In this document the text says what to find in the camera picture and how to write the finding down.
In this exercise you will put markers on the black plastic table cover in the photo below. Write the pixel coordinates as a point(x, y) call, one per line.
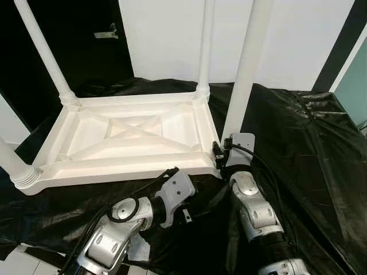
point(321, 172)

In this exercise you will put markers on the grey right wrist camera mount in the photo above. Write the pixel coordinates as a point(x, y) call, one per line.
point(241, 148)

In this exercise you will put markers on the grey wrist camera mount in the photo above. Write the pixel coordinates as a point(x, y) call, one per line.
point(241, 148)
point(175, 195)

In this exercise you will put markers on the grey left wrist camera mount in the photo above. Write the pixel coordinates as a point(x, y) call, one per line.
point(175, 195)

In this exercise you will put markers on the black door frame post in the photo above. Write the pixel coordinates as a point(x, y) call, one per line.
point(341, 46)

